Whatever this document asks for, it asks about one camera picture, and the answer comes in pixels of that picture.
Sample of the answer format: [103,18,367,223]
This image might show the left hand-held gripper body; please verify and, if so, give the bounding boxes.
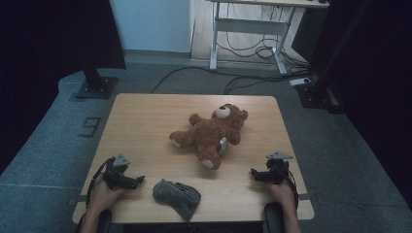
[102,153,135,190]

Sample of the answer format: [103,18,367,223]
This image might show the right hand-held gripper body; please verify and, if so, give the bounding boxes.
[265,151,294,184]

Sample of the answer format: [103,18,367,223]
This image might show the grey sock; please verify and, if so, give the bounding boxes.
[152,178,202,222]

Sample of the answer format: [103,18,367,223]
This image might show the brown teddy bear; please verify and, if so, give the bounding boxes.
[168,103,249,171]

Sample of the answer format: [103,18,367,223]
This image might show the person's right hand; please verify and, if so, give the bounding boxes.
[270,181,297,212]

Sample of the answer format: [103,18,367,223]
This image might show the person's left hand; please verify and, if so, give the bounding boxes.
[87,179,127,213]

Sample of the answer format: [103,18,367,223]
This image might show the grey tape strip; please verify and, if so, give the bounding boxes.
[297,192,319,202]
[67,194,87,207]

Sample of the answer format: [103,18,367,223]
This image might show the black chair armrest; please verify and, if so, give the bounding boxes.
[263,202,286,233]
[96,208,113,233]

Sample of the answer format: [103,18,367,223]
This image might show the dark floor socket plate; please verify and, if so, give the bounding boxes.
[78,116,102,139]

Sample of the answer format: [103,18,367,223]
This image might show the black stand with square base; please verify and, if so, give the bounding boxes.
[75,66,120,100]

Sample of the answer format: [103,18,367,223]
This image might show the white power strip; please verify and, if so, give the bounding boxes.
[289,77,313,87]

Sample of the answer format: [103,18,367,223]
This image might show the black curtain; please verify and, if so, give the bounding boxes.
[0,0,127,176]
[307,0,412,212]

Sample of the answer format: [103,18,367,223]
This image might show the right hand-held gripper cable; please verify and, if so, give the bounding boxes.
[281,167,299,209]

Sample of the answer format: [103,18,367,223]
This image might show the black stand with slanted post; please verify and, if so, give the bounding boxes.
[295,0,373,115]

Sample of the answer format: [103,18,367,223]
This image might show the tangled black cables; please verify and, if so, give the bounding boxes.
[216,3,309,62]

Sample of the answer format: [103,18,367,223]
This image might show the long black floor cable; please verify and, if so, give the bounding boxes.
[150,66,312,95]

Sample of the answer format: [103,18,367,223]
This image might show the white desk frame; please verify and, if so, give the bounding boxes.
[207,0,330,76]

